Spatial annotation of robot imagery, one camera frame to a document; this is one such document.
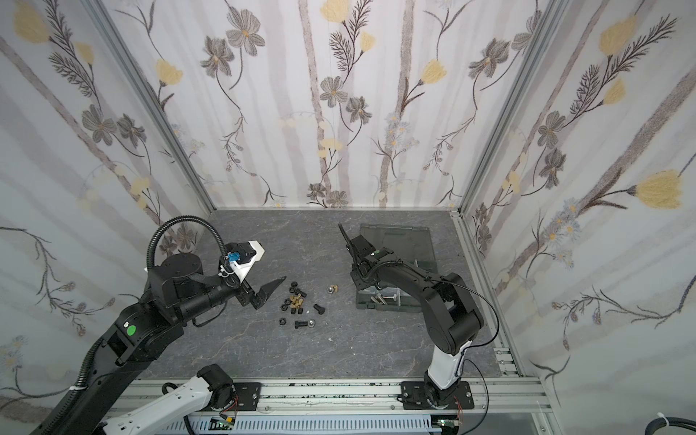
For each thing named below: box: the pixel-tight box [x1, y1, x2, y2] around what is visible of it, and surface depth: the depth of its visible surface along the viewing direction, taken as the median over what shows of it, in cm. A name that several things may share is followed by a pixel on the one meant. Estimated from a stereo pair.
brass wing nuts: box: [290, 293, 304, 309], surface depth 94 cm
